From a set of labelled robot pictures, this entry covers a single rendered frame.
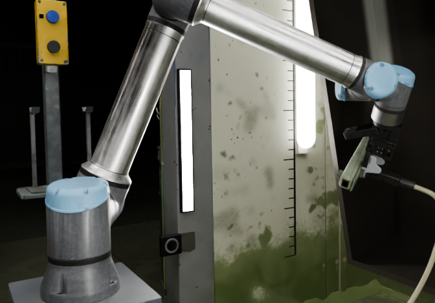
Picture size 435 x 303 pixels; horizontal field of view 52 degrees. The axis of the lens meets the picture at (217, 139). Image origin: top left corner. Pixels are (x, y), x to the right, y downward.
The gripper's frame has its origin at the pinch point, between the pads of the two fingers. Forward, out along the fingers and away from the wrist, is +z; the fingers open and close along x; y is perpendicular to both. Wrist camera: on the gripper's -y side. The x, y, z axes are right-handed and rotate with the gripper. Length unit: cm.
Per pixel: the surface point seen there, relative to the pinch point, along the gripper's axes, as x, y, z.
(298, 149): 58, -38, 38
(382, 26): 57, -13, -32
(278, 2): 79, -67, -27
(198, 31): 35, -87, -20
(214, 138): 22, -68, 23
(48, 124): -22, -124, 13
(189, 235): -7, -63, 58
